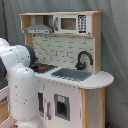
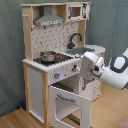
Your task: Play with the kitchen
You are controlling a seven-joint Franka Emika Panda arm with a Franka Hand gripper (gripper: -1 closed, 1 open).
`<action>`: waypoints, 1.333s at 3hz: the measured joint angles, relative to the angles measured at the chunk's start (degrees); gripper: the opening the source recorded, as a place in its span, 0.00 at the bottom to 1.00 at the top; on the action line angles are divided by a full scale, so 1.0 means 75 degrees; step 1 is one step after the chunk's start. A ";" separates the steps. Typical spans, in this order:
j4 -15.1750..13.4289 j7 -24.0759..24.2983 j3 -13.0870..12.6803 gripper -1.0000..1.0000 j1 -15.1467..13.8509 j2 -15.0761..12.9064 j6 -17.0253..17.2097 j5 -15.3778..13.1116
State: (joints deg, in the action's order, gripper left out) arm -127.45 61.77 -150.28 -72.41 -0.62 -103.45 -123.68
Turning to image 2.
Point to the small metal pot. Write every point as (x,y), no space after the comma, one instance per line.
(48,56)

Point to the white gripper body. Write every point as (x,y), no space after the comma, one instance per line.
(91,66)

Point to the white toy microwave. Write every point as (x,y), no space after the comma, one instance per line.
(77,11)

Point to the grey toy sink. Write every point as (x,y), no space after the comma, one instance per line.
(79,50)

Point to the black toy stovetop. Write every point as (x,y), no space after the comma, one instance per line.
(58,59)

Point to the grey backdrop curtain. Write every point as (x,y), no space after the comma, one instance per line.
(107,27)

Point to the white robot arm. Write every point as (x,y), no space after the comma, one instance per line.
(115,74)

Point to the grey range hood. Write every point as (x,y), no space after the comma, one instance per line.
(48,18)

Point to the wooden toy kitchen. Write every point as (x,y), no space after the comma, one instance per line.
(58,38)

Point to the white oven door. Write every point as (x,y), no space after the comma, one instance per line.
(62,103)

